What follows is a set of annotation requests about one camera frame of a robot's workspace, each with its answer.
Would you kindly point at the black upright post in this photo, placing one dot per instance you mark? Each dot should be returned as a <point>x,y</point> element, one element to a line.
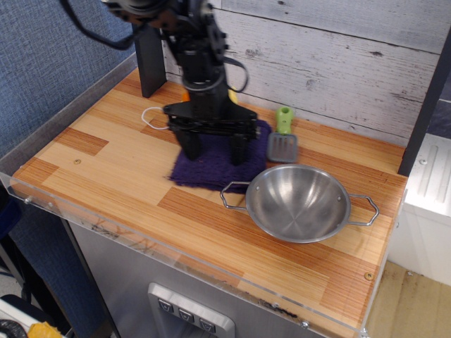
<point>426,113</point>
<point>150,61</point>

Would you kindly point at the white cabinet with metal top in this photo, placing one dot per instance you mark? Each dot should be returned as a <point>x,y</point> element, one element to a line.
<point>421,238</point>

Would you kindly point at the purple blue towel napkin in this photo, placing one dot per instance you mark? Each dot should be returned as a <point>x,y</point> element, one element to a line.
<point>214,169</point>

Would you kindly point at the green handled grey spatula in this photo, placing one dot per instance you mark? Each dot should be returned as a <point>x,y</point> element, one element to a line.
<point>282,143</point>

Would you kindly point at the clear acrylic edge guard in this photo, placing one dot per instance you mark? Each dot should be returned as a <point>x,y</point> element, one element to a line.
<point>306,282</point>

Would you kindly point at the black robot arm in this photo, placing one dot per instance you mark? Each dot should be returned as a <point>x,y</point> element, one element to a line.
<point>198,47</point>

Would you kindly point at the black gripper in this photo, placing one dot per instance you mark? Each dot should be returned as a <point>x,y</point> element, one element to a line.
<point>210,110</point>

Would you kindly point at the stainless steel two-handled pan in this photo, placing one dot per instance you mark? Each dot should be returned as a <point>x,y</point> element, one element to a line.
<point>298,203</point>

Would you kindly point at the yellow plush duck toy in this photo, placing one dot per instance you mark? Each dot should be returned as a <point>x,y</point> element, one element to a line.
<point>231,93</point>

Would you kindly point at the black right upright post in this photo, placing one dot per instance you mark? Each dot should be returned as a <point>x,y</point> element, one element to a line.
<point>426,113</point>

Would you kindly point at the silver button control panel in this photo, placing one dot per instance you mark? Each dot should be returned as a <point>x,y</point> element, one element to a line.
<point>178,316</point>

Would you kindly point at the stainless steel cabinet front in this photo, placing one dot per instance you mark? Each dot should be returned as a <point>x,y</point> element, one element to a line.
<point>123,275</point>

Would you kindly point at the black left upright post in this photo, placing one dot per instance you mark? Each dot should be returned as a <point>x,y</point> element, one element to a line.
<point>150,61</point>

